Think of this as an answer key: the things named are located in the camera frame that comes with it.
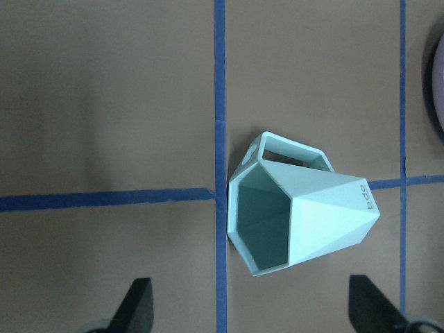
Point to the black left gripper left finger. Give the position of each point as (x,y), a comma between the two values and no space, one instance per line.
(135,313)

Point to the mint green faceted cup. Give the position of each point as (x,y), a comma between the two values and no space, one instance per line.
(287,205)

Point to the lilac round plate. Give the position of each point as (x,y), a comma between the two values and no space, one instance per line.
(432,75)

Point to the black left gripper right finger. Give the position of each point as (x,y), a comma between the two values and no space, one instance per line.
(369,310)

